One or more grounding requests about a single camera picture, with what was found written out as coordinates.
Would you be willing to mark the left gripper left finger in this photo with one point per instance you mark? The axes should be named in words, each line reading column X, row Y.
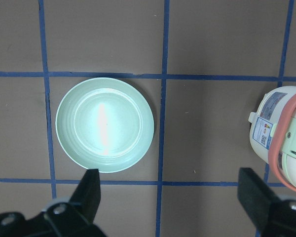
column 74, row 217

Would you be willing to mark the left green plate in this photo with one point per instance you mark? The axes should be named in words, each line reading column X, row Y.
column 104, row 124

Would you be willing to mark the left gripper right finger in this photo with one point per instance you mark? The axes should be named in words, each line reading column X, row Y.
column 271, row 215

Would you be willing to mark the white rice cooker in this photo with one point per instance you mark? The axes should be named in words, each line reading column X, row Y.
column 273, row 133

